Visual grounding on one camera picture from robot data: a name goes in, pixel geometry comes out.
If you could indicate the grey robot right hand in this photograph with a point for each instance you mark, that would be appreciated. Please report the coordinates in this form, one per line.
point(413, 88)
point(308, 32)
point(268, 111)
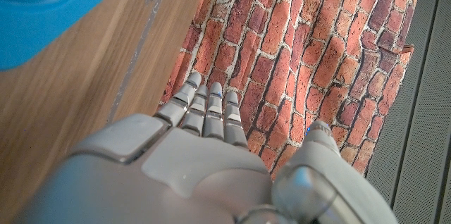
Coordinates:
point(158, 174)

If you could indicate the blue toy piano keyboard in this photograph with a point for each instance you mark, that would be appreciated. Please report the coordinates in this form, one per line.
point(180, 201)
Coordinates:
point(53, 16)

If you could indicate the grey tape table outline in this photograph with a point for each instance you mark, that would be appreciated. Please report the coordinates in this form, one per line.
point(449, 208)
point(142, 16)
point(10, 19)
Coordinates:
point(141, 42)

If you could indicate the red brick print backdrop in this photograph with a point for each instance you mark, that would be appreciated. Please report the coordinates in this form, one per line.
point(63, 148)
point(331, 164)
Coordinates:
point(282, 41)

